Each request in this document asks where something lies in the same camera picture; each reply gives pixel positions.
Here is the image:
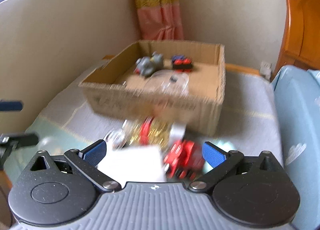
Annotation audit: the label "clear case red label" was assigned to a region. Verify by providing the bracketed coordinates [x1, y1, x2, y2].
[143, 69, 189, 95]

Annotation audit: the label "black toy red knobs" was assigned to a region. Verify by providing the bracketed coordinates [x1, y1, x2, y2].
[171, 55, 193, 73]

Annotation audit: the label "grey elephant toy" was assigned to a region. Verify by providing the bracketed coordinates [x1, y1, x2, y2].
[134, 52, 164, 78]

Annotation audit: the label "mint green round case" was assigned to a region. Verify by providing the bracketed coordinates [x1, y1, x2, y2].
[202, 141, 235, 174]

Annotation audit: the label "small clear round container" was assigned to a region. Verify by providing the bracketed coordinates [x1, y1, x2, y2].
[103, 128, 126, 151]

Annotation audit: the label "white plastic box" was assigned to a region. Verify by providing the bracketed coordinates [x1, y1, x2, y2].
[98, 146, 167, 186]

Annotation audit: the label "jar of gold beads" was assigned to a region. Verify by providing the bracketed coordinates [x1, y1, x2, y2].
[122, 116, 186, 152]

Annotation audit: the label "open cardboard box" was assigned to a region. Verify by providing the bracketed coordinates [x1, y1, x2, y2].
[79, 40, 226, 136]

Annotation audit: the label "blue floral bed sheet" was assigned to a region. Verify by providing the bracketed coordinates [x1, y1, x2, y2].
[272, 65, 319, 229]

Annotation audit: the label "wooden bed headboard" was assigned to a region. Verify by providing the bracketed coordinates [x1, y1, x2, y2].
[271, 0, 319, 79]

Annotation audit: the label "pink patterned curtain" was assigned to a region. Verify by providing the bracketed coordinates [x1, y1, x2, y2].
[135, 0, 184, 40]

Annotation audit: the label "white wall socket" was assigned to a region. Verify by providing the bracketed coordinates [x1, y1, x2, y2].
[259, 61, 272, 81]

